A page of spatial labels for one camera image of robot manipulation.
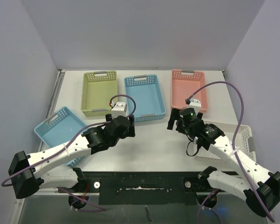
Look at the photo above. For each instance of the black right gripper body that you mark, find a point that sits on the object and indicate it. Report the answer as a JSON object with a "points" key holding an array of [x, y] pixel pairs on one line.
{"points": [[173, 119]]}

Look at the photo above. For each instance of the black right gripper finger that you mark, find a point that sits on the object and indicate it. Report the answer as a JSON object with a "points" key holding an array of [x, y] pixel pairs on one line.
{"points": [[174, 116], [200, 115]]}

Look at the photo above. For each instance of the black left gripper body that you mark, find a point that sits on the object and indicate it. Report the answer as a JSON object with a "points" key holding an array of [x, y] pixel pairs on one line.
{"points": [[114, 141]]}

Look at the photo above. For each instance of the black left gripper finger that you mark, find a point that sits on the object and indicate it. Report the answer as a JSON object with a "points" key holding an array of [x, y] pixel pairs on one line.
{"points": [[131, 129], [108, 117]]}

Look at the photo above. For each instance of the green plastic basket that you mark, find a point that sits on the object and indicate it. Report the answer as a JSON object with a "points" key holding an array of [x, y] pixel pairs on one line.
{"points": [[98, 88]]}

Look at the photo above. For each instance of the pink plastic basket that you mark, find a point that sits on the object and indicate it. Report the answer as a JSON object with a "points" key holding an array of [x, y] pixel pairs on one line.
{"points": [[183, 85]]}

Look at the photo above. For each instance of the blue basket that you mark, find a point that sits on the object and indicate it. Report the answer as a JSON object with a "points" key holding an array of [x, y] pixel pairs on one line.
{"points": [[147, 94], [59, 128]]}

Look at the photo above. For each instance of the white plastic basket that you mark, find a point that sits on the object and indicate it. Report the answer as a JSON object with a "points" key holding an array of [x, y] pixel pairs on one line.
{"points": [[244, 141]]}

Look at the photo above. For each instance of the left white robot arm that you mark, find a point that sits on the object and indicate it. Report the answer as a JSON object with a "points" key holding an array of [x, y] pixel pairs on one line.
{"points": [[32, 172]]}

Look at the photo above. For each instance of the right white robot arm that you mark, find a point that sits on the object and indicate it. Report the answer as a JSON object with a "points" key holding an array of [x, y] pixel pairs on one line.
{"points": [[257, 186]]}

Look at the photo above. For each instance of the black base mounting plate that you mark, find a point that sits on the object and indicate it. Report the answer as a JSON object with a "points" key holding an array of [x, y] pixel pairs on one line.
{"points": [[142, 188]]}

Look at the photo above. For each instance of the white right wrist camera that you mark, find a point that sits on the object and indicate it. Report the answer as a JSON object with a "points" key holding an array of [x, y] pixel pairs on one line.
{"points": [[195, 104]]}

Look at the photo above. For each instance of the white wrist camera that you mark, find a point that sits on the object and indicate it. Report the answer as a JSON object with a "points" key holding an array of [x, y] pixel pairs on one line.
{"points": [[195, 104], [118, 109]]}

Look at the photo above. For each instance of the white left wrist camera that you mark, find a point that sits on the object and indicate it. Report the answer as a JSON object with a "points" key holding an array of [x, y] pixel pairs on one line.
{"points": [[118, 109]]}

